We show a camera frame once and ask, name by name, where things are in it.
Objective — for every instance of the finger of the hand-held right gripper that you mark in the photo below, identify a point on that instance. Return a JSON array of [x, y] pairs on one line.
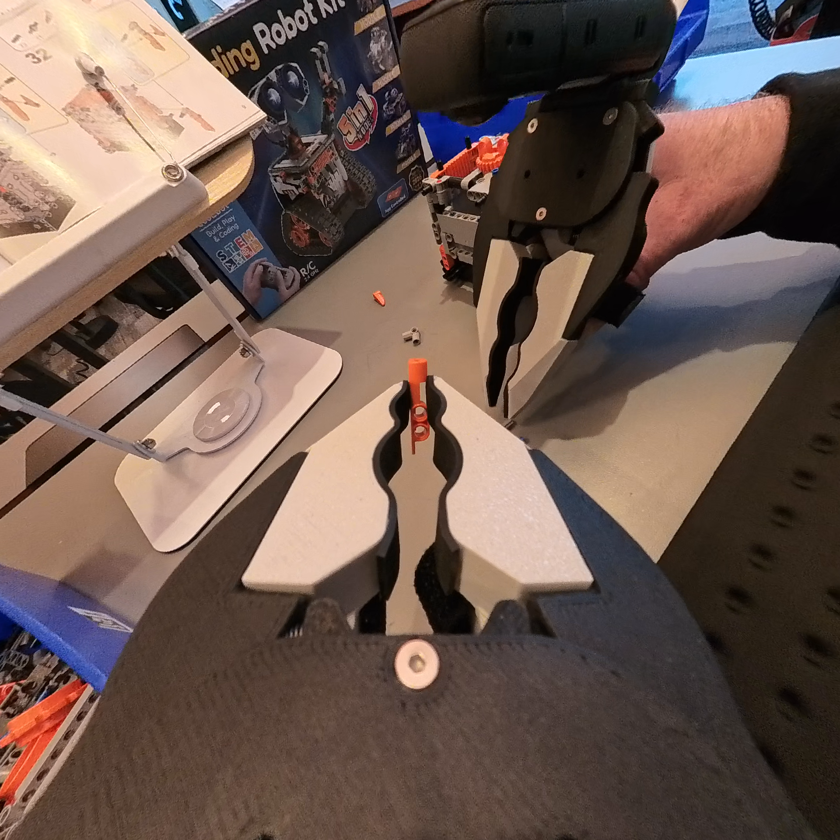
[[558, 308], [489, 289]]

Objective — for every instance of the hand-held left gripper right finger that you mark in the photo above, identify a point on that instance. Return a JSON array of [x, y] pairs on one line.
[[518, 518]]

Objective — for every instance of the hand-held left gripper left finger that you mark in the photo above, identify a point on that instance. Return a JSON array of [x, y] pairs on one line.
[[328, 518]]

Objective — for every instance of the small grey toy connector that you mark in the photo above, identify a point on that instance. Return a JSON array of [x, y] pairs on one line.
[[412, 336]]

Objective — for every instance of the orange toy building beam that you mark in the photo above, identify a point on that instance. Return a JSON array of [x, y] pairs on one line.
[[420, 413]]

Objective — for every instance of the person's right forearm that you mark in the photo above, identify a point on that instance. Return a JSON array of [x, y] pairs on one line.
[[807, 164]]

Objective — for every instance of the person's right hand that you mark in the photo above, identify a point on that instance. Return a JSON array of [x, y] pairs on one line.
[[682, 216]]

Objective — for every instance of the partly built toy robot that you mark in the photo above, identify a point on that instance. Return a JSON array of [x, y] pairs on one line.
[[459, 223]]

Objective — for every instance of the instruction book on stand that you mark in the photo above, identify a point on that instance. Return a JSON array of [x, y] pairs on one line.
[[197, 499]]

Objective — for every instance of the blue bin with bags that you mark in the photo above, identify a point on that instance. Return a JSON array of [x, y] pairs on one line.
[[436, 131]]

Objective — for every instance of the robot kit box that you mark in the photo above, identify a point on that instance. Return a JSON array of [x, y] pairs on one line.
[[308, 131]]

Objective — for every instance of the black perforated foam pad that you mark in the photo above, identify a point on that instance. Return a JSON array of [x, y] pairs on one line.
[[774, 525]]

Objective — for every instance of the red container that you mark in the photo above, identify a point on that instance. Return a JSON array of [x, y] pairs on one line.
[[814, 26]]

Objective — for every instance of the blue labelled storage bin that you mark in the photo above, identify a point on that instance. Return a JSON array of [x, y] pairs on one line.
[[46, 604]]

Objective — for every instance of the pile of toy building parts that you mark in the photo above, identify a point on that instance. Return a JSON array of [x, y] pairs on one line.
[[39, 722]]

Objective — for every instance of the instruction booklet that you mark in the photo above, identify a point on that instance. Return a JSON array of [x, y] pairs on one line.
[[98, 98]]

